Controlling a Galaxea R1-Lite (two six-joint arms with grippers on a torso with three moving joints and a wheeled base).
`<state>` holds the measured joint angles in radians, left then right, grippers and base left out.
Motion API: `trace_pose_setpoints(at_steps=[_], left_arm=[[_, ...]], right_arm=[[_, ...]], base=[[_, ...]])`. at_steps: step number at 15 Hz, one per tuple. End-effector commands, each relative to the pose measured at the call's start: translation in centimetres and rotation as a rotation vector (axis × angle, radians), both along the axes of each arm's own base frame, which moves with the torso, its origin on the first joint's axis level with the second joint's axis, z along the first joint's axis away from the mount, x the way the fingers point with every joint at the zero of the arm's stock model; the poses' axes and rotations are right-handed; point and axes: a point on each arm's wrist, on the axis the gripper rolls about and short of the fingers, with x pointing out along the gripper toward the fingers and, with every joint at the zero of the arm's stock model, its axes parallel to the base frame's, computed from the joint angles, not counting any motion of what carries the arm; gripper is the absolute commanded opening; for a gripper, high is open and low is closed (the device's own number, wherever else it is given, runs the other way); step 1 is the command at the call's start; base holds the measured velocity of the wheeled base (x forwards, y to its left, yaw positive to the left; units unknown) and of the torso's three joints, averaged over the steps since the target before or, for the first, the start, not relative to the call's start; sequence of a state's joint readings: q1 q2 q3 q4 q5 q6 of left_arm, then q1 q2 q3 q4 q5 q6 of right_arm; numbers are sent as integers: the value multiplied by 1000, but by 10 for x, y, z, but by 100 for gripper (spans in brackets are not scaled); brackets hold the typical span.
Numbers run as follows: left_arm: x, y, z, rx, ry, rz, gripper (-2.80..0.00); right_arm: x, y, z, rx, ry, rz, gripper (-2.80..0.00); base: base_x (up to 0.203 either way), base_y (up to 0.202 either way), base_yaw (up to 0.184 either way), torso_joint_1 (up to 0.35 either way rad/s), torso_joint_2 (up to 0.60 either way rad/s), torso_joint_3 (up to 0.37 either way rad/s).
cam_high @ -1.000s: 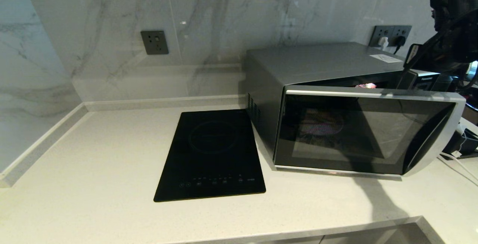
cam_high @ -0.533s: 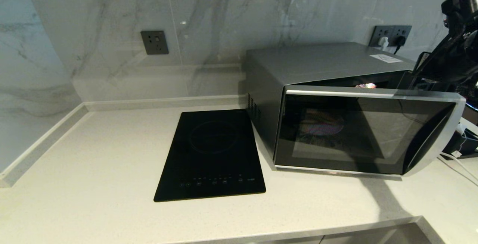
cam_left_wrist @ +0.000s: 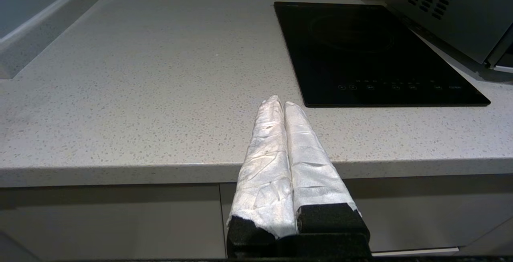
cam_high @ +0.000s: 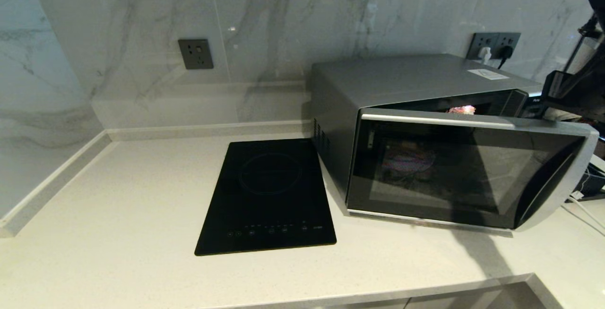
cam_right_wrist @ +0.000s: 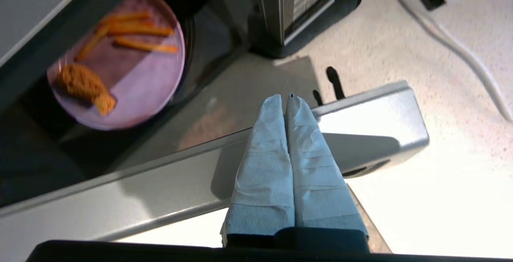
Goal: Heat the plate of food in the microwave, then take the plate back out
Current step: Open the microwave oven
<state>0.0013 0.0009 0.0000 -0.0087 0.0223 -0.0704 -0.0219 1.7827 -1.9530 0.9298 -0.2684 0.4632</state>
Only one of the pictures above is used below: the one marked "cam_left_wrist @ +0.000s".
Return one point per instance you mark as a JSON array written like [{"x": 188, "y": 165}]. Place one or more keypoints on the silver microwave oven body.
[{"x": 461, "y": 13}]

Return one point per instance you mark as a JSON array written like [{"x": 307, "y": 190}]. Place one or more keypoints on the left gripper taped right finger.
[{"x": 312, "y": 174}]

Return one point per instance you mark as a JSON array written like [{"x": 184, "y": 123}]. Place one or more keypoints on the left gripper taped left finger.
[{"x": 264, "y": 174}]

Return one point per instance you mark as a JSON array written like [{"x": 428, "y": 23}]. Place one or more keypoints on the black induction cooktop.
[{"x": 360, "y": 53}]

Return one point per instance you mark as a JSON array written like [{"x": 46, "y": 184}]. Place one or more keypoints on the grey cabinet door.
[
  {"x": 112, "y": 222},
  {"x": 421, "y": 214}
]

